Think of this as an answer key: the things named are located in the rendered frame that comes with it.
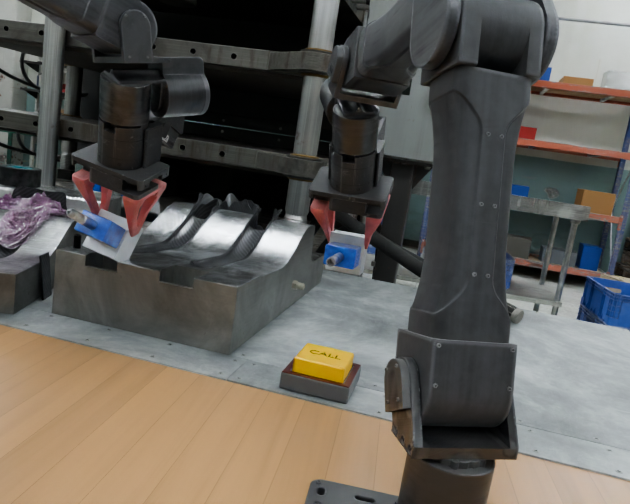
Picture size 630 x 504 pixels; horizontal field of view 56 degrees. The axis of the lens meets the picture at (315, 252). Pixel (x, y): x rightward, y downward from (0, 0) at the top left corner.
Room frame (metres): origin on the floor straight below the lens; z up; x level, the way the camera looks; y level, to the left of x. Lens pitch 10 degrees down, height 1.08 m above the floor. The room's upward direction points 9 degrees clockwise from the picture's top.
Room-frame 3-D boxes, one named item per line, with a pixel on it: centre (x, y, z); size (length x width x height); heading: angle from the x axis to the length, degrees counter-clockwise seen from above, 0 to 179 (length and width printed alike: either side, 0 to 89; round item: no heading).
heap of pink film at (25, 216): (0.98, 0.52, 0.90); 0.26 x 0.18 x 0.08; 5
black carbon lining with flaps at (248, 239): (0.98, 0.17, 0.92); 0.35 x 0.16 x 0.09; 167
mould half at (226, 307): (0.99, 0.16, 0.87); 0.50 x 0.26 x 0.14; 167
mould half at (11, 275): (0.98, 0.53, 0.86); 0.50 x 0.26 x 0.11; 5
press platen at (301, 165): (1.98, 0.53, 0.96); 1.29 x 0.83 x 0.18; 77
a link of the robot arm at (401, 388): (0.41, -0.12, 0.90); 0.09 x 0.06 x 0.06; 105
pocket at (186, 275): (0.76, 0.16, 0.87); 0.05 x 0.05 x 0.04; 77
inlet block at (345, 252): (0.79, -0.04, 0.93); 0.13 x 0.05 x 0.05; 167
